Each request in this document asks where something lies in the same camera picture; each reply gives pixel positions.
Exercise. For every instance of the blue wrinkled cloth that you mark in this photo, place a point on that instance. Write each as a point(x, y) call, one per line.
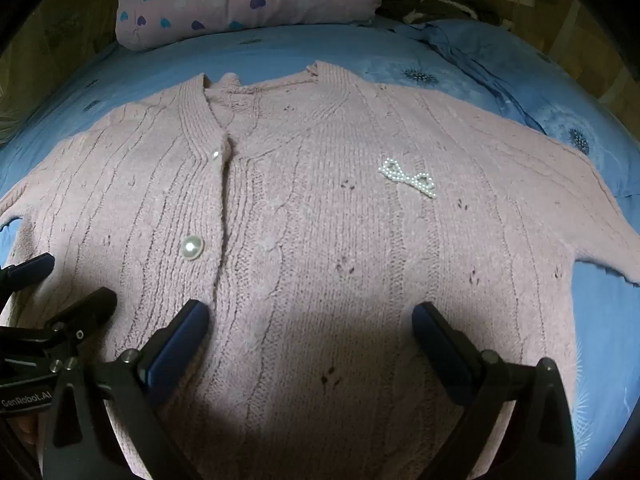
point(460, 45)

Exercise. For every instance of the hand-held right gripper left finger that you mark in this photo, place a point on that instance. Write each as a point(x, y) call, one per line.
point(177, 345)

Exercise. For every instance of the dark clothes pile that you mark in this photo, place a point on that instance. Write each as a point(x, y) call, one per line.
point(440, 5)

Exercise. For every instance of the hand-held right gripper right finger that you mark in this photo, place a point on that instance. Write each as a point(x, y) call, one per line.
point(442, 350)

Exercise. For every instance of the pink heart-print quilt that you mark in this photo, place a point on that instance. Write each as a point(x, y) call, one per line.
point(240, 0)

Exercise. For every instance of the pink knit cardigan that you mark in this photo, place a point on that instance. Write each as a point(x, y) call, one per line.
point(320, 210)

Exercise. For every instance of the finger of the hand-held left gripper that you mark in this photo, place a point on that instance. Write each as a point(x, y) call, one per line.
point(87, 312)
point(30, 269)

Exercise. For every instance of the blue dandelion-print bed sheet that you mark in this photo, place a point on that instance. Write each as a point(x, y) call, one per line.
point(280, 50)

